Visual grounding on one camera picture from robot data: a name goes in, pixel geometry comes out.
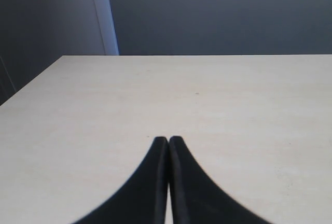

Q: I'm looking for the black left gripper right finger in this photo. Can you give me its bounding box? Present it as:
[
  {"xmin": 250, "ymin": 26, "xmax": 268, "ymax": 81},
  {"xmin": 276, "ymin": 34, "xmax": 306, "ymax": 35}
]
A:
[{"xmin": 169, "ymin": 136, "xmax": 267, "ymax": 223}]

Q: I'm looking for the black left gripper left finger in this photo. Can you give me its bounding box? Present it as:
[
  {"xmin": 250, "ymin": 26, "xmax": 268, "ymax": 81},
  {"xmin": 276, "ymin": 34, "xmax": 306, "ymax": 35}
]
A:
[{"xmin": 76, "ymin": 136, "xmax": 169, "ymax": 223}]

